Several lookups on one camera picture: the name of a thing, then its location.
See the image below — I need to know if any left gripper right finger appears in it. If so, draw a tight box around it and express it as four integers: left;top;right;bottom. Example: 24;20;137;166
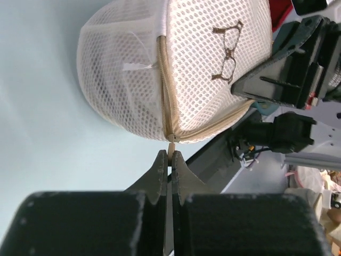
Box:
172;151;331;255

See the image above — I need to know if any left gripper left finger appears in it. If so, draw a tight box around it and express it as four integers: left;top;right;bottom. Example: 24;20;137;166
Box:
1;150;168;255

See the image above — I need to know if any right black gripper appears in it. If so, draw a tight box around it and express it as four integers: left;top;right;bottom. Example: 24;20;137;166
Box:
231;15;340;109

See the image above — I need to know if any white mesh laundry bag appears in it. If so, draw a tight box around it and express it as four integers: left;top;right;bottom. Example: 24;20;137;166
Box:
77;0;272;153

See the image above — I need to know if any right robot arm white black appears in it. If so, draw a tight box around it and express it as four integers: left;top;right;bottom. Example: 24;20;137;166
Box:
231;15;340;158

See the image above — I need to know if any red bra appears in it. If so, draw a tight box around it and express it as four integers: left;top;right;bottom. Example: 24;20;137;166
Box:
269;0;294;31

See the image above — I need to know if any teal transparent plastic basin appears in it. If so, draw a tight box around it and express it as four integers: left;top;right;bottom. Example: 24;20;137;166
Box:
251;101;279;116

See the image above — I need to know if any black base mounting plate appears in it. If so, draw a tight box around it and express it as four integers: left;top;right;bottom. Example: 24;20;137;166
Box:
185;111;264;195

